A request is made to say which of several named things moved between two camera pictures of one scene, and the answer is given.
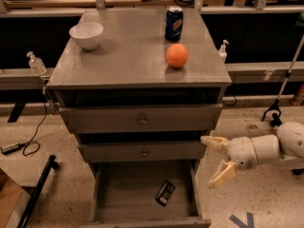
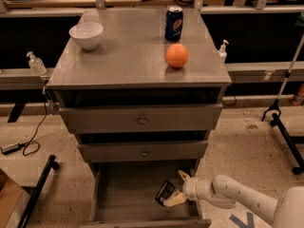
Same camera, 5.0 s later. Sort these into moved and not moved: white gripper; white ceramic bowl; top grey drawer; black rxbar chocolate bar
Moved: white gripper
Not moved: white ceramic bowl; top grey drawer; black rxbar chocolate bar
